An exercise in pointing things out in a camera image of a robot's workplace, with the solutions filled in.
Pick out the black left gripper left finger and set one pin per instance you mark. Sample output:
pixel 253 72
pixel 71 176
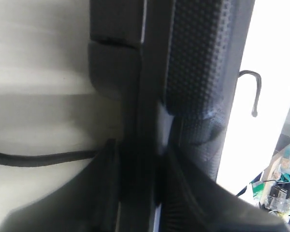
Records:
pixel 87 203

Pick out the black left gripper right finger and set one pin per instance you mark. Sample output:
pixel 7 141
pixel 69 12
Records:
pixel 193 202

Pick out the black plastic carrying case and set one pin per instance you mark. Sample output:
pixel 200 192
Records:
pixel 173 64

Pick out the cluttered items beside table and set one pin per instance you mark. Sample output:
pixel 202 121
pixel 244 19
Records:
pixel 270 190

